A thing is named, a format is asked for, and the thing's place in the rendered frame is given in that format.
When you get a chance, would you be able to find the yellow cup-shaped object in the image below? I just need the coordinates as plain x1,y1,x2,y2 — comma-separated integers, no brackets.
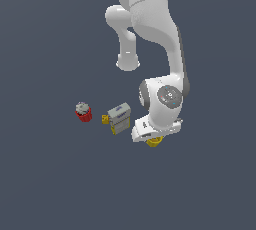
146,136,164,148

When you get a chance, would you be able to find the red cupcake with grey frosting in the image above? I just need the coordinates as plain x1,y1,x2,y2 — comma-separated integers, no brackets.
74,101,93,123

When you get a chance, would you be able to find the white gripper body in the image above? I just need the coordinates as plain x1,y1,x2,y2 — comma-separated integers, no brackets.
130,114,184,143

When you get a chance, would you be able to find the grey and yellow box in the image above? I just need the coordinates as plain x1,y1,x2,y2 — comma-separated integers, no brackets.
107,102,132,136

